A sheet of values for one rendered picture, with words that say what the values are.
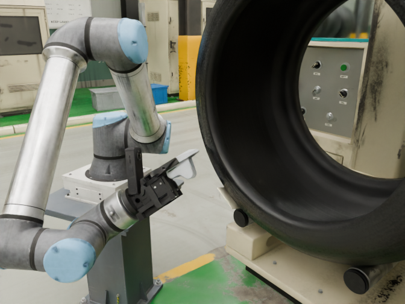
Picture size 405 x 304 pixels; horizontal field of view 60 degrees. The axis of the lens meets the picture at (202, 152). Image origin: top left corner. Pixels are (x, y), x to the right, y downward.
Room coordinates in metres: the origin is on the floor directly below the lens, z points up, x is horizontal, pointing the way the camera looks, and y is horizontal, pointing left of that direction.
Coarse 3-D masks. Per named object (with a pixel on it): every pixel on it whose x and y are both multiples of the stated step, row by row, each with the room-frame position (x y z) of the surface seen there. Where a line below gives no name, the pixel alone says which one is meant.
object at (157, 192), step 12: (144, 180) 0.74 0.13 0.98; (156, 180) 0.74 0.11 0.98; (168, 180) 0.76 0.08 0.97; (144, 192) 0.75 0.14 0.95; (156, 192) 0.73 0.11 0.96; (168, 192) 0.72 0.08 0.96; (180, 192) 0.78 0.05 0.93; (132, 204) 0.73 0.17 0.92; (144, 204) 0.74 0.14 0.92; (156, 204) 0.71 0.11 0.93; (144, 216) 0.73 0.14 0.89
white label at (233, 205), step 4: (220, 188) 0.72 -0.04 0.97; (224, 188) 0.73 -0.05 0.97; (220, 192) 0.70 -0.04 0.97; (224, 192) 0.71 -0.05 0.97; (224, 196) 0.70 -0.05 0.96; (228, 196) 0.71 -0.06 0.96; (228, 200) 0.69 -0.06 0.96; (232, 200) 0.70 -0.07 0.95; (232, 204) 0.69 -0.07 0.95; (236, 204) 0.70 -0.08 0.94; (232, 208) 0.68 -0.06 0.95; (236, 208) 0.69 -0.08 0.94
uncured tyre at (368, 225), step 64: (256, 0) 0.83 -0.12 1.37; (320, 0) 0.87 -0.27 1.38; (384, 0) 0.47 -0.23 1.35; (256, 64) 0.93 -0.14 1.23; (256, 128) 0.90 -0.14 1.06; (256, 192) 0.65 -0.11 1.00; (320, 192) 0.79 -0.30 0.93; (384, 192) 0.70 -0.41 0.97; (320, 256) 0.53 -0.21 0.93; (384, 256) 0.45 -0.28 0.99
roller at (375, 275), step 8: (384, 264) 0.52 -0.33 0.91; (392, 264) 0.54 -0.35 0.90; (352, 272) 0.50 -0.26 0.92; (360, 272) 0.49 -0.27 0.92; (368, 272) 0.50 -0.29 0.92; (376, 272) 0.50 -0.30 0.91; (384, 272) 0.52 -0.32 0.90; (344, 280) 0.51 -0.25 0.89; (352, 280) 0.50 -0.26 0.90; (360, 280) 0.49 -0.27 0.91; (368, 280) 0.49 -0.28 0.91; (376, 280) 0.50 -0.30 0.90; (352, 288) 0.50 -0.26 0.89; (360, 288) 0.49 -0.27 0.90; (368, 288) 0.48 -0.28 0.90
